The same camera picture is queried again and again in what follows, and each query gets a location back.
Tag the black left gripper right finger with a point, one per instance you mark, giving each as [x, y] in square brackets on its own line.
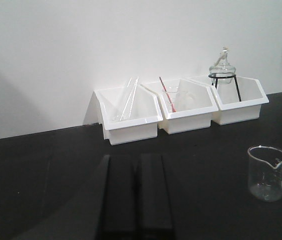
[153, 205]

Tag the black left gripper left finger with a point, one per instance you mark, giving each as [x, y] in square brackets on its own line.
[118, 213]

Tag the clear glass beaker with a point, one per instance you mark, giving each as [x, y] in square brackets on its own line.
[265, 172]

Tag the small glass beaker in bin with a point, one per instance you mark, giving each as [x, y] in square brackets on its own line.
[173, 91]

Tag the white left storage bin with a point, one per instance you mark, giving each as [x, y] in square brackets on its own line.
[144, 118]

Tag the white storage bin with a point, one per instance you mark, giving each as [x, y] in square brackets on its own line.
[144, 118]
[231, 110]
[194, 106]

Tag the red glass thermometer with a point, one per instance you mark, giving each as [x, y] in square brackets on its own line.
[168, 96]

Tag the clear glass rods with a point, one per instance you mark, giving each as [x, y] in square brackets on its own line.
[124, 108]

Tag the white middle storage bin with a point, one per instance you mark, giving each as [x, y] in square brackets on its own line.
[194, 106]

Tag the white right storage bin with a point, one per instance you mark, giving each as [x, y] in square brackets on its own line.
[231, 110]

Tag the glass alcohol lamp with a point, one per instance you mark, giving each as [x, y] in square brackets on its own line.
[222, 68]

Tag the black wire tripod stand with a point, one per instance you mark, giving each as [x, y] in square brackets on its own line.
[237, 87]

